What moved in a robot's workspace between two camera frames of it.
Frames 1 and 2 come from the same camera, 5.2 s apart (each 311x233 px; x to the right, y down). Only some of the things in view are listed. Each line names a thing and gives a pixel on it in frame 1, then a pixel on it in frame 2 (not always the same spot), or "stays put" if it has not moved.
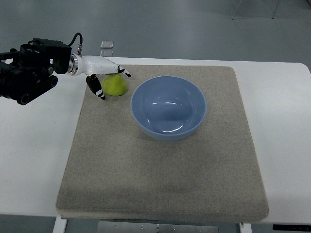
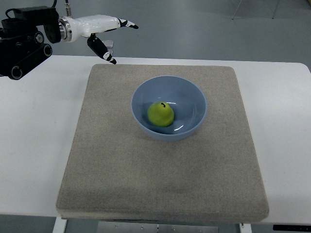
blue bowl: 168,108 stays put
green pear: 113,84 to 161,114
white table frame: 59,224 stays put
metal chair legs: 238,5 stays put
